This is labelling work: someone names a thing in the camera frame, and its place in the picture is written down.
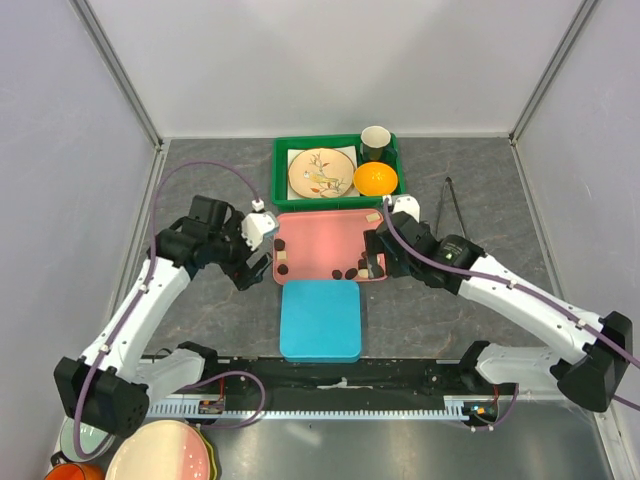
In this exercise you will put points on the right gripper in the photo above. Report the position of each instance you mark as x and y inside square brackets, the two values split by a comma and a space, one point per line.
[374, 246]

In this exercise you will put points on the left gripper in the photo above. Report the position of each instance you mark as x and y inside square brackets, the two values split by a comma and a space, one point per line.
[240, 273]

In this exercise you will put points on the pink chocolate tray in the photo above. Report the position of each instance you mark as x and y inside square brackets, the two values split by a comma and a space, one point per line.
[326, 245]

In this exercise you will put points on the blue tin lid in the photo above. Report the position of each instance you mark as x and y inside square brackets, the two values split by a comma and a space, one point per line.
[320, 320]

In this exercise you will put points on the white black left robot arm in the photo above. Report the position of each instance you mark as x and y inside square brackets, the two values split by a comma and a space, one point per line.
[107, 386]

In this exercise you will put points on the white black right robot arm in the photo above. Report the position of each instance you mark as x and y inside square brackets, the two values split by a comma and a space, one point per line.
[586, 354]

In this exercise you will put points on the yellow bowl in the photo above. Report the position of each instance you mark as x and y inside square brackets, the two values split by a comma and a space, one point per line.
[375, 179]

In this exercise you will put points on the decorated ceramic plate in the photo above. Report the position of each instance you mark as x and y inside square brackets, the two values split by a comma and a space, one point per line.
[320, 173]

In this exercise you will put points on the green mug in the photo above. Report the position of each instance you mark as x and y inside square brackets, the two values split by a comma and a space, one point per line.
[376, 145]

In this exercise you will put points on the green plastic crate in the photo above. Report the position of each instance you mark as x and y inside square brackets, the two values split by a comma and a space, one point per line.
[286, 202]

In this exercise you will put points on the pink white plate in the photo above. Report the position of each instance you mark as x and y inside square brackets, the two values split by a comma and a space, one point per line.
[163, 449]

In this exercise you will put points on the pale green bowl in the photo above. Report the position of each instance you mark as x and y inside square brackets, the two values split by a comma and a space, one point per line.
[93, 441]

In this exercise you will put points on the orange red mug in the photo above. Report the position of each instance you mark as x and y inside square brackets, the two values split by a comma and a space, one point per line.
[62, 470]

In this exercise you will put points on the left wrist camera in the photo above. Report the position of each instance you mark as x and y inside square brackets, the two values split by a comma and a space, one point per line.
[258, 226]

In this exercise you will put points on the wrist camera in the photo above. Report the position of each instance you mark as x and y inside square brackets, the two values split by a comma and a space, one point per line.
[258, 226]
[407, 204]

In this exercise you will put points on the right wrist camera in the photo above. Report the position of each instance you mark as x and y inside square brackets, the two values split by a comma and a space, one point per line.
[407, 204]

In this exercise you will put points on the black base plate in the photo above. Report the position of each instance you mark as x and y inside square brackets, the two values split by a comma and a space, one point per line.
[422, 376]

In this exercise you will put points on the slotted cable duct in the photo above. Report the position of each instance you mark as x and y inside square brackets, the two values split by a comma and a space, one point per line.
[192, 408]

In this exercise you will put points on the aluminium frame rail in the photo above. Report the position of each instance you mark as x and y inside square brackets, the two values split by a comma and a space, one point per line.
[106, 50]

